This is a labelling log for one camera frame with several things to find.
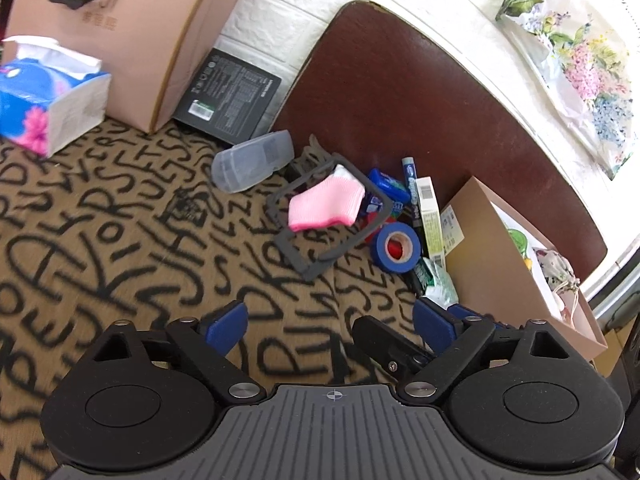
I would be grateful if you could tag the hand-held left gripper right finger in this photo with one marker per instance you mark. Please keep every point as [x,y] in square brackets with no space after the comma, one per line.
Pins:
[436,321]

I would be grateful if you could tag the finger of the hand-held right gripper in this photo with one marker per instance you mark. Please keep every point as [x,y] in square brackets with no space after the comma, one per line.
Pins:
[382,342]

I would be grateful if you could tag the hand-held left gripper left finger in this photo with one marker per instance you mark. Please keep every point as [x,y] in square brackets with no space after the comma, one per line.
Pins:
[226,326]

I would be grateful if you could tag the brown cardboard box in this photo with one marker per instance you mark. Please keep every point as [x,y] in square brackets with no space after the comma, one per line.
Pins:
[495,280]

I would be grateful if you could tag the letter-print covered desktop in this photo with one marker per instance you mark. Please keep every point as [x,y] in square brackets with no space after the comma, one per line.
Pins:
[125,210]

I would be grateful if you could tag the green white packet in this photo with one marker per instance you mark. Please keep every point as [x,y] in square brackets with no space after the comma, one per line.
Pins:
[437,282]

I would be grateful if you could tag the blue tape roll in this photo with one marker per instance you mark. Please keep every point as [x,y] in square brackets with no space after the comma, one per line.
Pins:
[382,255]

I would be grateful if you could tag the yellow green carton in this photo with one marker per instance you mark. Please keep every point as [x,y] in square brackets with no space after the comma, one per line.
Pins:
[430,220]

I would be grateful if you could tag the green plastic container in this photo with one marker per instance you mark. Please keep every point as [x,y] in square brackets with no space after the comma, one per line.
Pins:
[517,240]

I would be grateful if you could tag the blue snack packet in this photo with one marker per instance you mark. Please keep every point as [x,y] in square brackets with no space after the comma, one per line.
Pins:
[387,187]

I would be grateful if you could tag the blue capped marker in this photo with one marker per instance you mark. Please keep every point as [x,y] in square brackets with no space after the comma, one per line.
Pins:
[411,180]

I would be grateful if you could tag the pink white knit sock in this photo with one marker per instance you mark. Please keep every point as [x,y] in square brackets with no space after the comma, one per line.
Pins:
[325,202]

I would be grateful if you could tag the clear plastic case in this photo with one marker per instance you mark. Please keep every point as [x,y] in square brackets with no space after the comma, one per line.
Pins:
[250,160]

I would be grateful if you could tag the grey hair claw clip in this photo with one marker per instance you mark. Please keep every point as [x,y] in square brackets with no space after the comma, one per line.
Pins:
[312,155]

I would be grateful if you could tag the dark brown wooden board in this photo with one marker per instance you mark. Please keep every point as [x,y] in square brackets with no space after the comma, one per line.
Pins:
[425,100]

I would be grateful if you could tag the black flat product box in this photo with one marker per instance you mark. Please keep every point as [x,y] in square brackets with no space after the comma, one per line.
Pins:
[230,95]

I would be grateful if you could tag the blue floral tissue pack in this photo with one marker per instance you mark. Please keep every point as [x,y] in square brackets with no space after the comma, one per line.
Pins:
[45,100]

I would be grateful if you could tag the floral plastic bag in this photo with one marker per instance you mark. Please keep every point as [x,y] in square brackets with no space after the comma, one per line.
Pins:
[590,70]

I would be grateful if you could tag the dark grey rectangular frame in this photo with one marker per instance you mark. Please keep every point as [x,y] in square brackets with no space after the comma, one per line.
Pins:
[300,250]

